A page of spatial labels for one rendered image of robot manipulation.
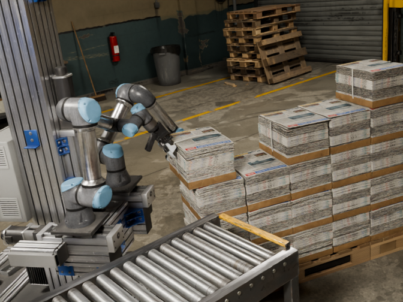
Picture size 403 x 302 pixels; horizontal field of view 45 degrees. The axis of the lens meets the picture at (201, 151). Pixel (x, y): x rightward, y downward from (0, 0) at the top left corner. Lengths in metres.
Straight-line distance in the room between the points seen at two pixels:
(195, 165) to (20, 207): 0.98
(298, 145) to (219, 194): 0.55
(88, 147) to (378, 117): 1.78
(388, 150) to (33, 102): 2.15
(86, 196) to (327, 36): 8.80
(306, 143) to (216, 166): 0.57
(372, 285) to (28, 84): 2.35
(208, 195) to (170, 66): 7.15
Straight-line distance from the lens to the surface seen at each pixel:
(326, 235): 3.23
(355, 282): 3.33
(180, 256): 2.14
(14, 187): 2.79
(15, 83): 2.61
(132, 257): 2.19
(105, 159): 2.88
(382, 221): 3.48
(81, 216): 2.49
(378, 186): 3.33
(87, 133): 2.28
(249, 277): 1.95
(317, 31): 10.82
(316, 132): 2.92
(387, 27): 3.77
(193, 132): 2.88
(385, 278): 3.39
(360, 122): 3.10
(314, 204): 3.07
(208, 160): 2.64
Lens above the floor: 1.90
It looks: 19 degrees down
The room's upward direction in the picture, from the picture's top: 7 degrees counter-clockwise
